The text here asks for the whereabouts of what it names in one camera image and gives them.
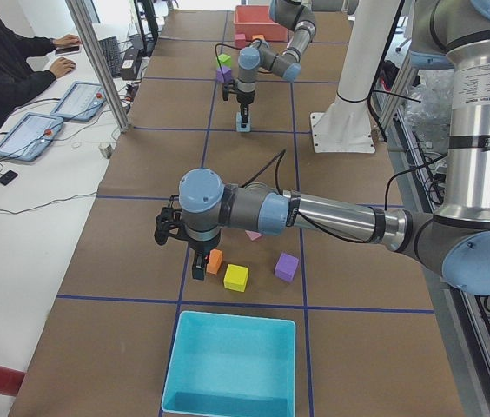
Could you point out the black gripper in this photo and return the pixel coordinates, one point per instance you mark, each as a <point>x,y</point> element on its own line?
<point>201,248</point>
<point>244,99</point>

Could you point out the light blue block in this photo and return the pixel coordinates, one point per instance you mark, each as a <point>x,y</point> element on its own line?
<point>240,125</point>

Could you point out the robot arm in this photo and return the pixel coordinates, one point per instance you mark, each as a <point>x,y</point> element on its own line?
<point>453,241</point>
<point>259,55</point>

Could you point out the orange block left side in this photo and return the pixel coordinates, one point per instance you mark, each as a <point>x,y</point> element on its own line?
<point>215,261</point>

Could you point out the purple block right side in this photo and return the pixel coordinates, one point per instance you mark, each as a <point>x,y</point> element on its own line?
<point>224,74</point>

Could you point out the purple block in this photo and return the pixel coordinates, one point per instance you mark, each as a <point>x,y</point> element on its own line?
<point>286,267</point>
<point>224,74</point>

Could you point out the yellow foam block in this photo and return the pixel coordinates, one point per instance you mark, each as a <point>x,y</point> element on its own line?
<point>236,278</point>

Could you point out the green foam block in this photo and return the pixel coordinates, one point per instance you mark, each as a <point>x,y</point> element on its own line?
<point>224,60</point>

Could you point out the light pink foam block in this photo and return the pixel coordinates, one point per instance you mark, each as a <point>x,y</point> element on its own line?
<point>252,235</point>

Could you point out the pink foam block near bin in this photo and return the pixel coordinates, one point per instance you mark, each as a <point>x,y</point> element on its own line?
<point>240,40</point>

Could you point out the pink plastic bin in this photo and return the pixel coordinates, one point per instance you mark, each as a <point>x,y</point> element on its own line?
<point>260,24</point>

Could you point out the purple block left side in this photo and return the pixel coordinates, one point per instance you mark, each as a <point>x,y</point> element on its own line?
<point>286,267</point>

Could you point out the cyan plastic bin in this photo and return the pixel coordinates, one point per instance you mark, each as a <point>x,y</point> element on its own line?
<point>231,365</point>

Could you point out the small metal weight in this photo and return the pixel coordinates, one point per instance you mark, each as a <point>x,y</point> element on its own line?
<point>106,150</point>

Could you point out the black keyboard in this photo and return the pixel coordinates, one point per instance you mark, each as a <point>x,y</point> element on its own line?
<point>112,54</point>

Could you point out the far teach pendant tablet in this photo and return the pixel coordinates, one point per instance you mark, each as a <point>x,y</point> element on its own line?
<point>80,103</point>

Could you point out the teach pendant tablet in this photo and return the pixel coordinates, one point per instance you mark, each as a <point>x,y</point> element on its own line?
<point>29,138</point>
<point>80,103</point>

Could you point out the smartphone near hand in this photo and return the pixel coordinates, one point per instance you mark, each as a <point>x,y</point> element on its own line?
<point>68,50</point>

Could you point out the black phone on desk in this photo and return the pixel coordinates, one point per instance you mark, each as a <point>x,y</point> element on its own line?
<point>7,177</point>

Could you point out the near teach pendant tablet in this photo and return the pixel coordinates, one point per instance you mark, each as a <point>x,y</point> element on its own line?
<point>29,138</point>

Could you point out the seated person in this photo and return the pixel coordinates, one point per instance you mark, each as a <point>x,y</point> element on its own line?
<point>19,83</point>

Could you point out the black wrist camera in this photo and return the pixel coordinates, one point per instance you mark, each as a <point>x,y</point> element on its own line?
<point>169,224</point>
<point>229,89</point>

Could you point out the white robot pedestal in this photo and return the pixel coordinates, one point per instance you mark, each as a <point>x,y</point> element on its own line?
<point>345,126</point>

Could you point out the aluminium frame post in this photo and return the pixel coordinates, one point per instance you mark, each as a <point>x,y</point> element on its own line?
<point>81,19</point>

